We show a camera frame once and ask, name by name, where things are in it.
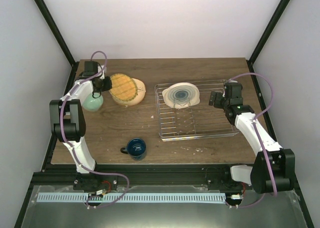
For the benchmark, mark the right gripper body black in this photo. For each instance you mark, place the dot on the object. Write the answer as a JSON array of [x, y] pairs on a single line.
[[217, 104]]

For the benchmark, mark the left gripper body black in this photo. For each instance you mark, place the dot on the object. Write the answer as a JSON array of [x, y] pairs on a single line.
[[103, 87]]

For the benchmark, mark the woven bamboo mat round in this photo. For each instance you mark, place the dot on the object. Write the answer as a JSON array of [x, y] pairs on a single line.
[[123, 87]]

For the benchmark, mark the wire dish rack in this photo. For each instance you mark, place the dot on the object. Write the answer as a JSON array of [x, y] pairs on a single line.
[[193, 122]]

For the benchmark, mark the white plate blue spiral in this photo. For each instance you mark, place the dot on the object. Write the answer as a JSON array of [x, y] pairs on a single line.
[[181, 95]]

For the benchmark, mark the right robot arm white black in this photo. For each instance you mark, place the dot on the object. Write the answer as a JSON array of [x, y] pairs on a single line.
[[274, 167]]

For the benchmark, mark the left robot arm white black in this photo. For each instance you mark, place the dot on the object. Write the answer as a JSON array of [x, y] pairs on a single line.
[[67, 121]]

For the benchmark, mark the mint green small bowl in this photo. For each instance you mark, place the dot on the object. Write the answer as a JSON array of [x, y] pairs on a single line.
[[93, 102]]

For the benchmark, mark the beige plate under stack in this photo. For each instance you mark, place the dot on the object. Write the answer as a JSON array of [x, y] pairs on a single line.
[[141, 91]]

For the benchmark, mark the dark blue mug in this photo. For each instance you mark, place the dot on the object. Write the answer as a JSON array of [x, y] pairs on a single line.
[[135, 148]]

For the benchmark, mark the black aluminium frame base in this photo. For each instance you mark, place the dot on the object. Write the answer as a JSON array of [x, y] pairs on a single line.
[[215, 176]]

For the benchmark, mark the light blue slotted cable duct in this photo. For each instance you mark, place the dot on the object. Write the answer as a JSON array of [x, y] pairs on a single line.
[[208, 198]]

